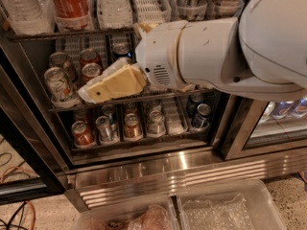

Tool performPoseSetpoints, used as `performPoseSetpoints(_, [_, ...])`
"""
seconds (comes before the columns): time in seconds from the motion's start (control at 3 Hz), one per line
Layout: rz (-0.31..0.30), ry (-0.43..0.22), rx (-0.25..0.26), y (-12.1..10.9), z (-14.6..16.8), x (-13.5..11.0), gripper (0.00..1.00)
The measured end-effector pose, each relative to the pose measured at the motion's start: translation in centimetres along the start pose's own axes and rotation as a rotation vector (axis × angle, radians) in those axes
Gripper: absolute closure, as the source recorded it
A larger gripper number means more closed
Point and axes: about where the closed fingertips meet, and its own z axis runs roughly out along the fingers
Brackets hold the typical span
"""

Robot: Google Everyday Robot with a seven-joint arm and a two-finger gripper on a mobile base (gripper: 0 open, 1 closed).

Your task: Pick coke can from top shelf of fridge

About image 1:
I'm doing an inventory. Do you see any orange cable on floor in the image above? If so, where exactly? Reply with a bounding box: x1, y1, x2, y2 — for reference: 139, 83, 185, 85
0, 166, 36, 230

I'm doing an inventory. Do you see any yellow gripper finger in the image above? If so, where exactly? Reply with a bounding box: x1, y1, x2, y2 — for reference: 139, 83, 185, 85
78, 57, 147, 104
133, 23, 157, 38

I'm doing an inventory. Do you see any dark blue can behind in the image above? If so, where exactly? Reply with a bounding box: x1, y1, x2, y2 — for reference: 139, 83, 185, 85
186, 93, 203, 118

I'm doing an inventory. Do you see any orange soda can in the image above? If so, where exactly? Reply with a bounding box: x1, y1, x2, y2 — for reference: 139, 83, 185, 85
82, 63, 103, 83
79, 48, 101, 66

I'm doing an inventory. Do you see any white green soda can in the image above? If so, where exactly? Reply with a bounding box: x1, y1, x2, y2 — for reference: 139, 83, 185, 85
44, 67, 76, 103

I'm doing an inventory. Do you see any orange soda can behind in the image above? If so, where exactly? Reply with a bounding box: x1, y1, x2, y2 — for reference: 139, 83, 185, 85
79, 48, 101, 66

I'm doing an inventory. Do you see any clear plastic bin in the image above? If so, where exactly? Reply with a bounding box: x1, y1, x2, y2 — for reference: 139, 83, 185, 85
70, 195, 179, 230
177, 179, 287, 230

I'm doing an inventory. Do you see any silver can bottom shelf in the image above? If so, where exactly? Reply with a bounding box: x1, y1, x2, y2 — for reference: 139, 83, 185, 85
95, 116, 112, 142

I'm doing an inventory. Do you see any grey can bottom shelf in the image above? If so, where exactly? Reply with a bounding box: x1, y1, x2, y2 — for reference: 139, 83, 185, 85
147, 110, 165, 135

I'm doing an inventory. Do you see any black cable on floor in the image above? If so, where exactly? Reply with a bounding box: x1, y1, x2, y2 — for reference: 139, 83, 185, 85
0, 137, 28, 230

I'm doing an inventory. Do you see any clear water bottle left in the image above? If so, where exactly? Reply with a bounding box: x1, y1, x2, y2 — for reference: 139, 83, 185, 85
1, 0, 55, 35

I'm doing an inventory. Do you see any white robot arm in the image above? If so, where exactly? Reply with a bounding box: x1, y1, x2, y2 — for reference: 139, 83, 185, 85
79, 0, 307, 104

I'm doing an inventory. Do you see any orange soda can front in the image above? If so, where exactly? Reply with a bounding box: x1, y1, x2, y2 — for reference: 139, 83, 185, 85
82, 63, 103, 83

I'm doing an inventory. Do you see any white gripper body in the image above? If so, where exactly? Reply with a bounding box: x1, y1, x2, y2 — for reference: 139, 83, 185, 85
134, 20, 187, 90

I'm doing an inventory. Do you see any clear water bottle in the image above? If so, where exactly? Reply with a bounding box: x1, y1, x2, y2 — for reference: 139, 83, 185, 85
1, 0, 55, 35
97, 0, 132, 29

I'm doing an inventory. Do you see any silver can behind left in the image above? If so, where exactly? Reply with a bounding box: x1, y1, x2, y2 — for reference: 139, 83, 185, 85
49, 52, 78, 82

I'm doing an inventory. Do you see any white empty shelf tray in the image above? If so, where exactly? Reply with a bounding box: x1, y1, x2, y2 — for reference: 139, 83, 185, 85
132, 0, 171, 23

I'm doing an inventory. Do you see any blue pepsi can behind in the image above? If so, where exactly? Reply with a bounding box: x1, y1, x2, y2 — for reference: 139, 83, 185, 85
112, 44, 132, 58

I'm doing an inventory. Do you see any stainless steel display fridge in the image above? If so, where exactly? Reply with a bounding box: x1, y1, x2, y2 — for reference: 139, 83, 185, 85
0, 0, 307, 211

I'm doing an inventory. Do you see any brown can bottom shelf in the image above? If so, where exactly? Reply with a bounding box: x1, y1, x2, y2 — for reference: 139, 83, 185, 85
124, 113, 142, 138

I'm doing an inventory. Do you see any clear plastic bin left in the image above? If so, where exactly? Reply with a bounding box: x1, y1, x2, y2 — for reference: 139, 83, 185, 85
70, 195, 179, 230

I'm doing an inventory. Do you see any clear plastic bin right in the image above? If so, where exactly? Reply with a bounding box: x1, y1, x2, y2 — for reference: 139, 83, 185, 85
177, 179, 287, 230

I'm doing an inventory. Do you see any blue can bottom right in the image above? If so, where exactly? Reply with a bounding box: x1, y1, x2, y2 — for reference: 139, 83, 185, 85
192, 103, 211, 128

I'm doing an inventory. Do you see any clear water bottle centre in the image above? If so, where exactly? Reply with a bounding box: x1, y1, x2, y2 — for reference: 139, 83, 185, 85
97, 0, 132, 29

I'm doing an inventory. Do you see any red can bottom shelf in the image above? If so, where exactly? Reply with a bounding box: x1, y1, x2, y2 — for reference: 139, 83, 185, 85
71, 121, 94, 146

